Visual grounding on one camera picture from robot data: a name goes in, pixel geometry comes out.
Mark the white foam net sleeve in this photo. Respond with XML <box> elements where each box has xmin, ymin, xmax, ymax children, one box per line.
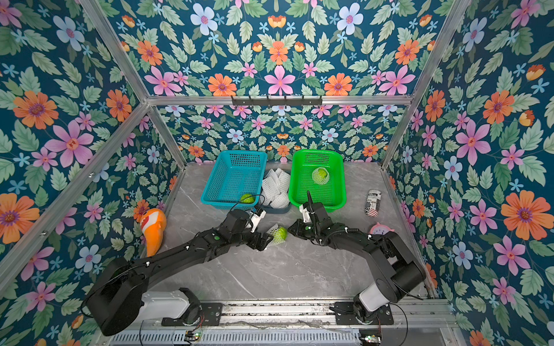
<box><xmin>312</xmin><ymin>167</ymin><xmax>330</xmax><ymax>185</ymax></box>
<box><xmin>267</xmin><ymin>223</ymin><xmax>288</xmax><ymax>246</ymax></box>

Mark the dark-topped green custard apple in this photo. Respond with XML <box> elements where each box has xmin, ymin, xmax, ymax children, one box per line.
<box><xmin>274</xmin><ymin>227</ymin><xmax>288</xmax><ymax>243</ymax></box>

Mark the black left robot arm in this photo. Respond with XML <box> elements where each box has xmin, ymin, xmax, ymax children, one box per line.
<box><xmin>84</xmin><ymin>210</ymin><xmax>274</xmax><ymax>336</ymax></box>

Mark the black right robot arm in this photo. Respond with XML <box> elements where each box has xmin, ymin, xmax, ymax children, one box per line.
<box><xmin>288</xmin><ymin>193</ymin><xmax>426</xmax><ymax>324</ymax></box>

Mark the grey bin of nets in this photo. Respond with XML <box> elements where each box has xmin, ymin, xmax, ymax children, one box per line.
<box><xmin>259</xmin><ymin>203</ymin><xmax>291</xmax><ymax>215</ymax></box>

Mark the pile of white foam nets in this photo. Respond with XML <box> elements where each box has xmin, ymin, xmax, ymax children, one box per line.
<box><xmin>261</xmin><ymin>168</ymin><xmax>291</xmax><ymax>209</ymax></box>

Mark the green custard apple at edge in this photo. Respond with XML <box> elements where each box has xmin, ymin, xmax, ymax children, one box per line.
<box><xmin>239</xmin><ymin>193</ymin><xmax>256</xmax><ymax>204</ymax></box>

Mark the bright green plastic basket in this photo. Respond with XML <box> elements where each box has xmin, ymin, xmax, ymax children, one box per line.
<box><xmin>289</xmin><ymin>149</ymin><xmax>347</xmax><ymax>212</ymax></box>

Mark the striped drink can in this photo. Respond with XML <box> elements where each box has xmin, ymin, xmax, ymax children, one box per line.
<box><xmin>364</xmin><ymin>189</ymin><xmax>382</xmax><ymax>217</ymax></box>

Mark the pink alarm clock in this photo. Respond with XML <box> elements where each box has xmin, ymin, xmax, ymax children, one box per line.
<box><xmin>369</xmin><ymin>222</ymin><xmax>395</xmax><ymax>235</ymax></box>

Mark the teal plastic basket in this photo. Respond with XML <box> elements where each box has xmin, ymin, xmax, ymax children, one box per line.
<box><xmin>201</xmin><ymin>150</ymin><xmax>268</xmax><ymax>210</ymax></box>

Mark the orange clownfish toy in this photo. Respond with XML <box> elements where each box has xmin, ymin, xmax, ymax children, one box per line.
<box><xmin>140</xmin><ymin>208</ymin><xmax>167</xmax><ymax>257</ymax></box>

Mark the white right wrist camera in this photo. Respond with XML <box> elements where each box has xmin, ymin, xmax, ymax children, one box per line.
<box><xmin>299</xmin><ymin>205</ymin><xmax>311</xmax><ymax>223</ymax></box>

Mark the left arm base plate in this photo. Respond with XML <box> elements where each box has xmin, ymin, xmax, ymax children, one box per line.
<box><xmin>162</xmin><ymin>302</ymin><xmax>223</xmax><ymax>327</ymax></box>

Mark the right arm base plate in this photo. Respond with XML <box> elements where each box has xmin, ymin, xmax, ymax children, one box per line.
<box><xmin>330</xmin><ymin>301</ymin><xmax>394</xmax><ymax>326</ymax></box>

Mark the black hook rail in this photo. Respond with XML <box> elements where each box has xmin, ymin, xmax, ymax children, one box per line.
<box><xmin>231</xmin><ymin>96</ymin><xmax>323</xmax><ymax>107</ymax></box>

